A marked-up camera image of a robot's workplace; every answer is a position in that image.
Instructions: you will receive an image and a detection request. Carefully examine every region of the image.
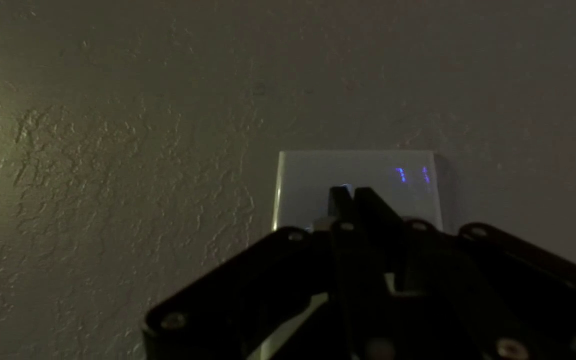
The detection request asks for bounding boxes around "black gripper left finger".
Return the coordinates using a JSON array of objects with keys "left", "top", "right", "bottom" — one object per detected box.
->
[{"left": 139, "top": 185, "right": 370, "bottom": 360}]

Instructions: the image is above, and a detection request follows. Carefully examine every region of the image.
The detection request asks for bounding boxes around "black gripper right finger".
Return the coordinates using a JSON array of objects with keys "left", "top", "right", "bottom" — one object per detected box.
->
[{"left": 353, "top": 188, "right": 576, "bottom": 360}]

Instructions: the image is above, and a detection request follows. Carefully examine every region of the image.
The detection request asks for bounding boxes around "white glass light switch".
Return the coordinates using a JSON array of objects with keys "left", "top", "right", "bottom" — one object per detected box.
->
[{"left": 269, "top": 151, "right": 447, "bottom": 234}]

